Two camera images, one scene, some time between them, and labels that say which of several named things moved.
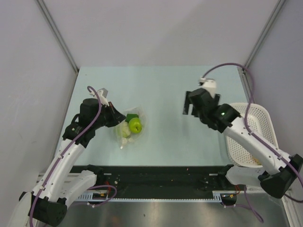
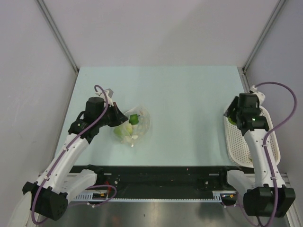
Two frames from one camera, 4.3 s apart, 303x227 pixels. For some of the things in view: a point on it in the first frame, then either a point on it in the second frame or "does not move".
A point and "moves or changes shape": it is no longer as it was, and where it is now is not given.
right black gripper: [186, 108] → [233, 105]
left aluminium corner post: [58, 35] does not move
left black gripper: [116, 117] does not move
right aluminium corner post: [276, 10] does not move
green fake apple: [135, 125] moves or changes shape
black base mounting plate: [160, 180] does not move
